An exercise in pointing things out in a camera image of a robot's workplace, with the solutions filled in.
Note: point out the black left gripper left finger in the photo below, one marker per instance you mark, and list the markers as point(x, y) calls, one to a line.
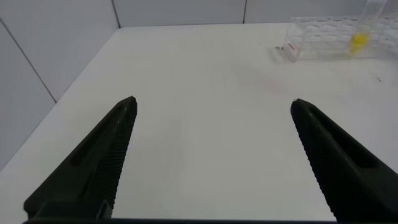
point(93, 168)

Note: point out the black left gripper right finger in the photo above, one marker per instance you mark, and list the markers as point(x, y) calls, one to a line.
point(348, 168)

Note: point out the yellow pigment test tube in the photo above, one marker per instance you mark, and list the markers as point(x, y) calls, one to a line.
point(357, 40)

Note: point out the clear plastic test tube rack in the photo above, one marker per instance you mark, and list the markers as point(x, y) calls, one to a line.
point(320, 37)

